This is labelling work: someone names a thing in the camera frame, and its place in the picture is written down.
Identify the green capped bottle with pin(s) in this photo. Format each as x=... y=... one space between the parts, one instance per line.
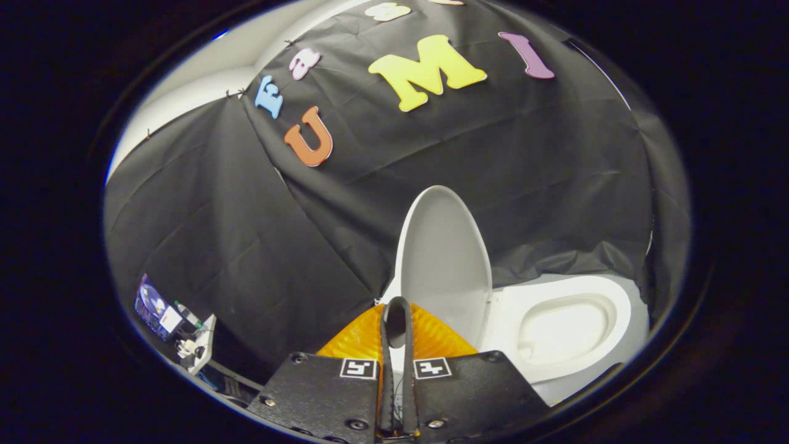
x=188 y=313

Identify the small white shelf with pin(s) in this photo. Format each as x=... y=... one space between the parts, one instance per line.
x=200 y=351

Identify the white toilet lid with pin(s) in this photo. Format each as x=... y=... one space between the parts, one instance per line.
x=444 y=265

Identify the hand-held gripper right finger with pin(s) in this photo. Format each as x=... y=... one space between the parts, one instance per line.
x=474 y=394

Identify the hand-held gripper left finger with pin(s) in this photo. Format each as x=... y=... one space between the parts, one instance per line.
x=320 y=394

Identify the black backdrop cloth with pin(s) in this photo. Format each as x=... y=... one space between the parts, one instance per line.
x=431 y=154

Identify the white toilet seat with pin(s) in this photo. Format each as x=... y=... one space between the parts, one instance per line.
x=616 y=296

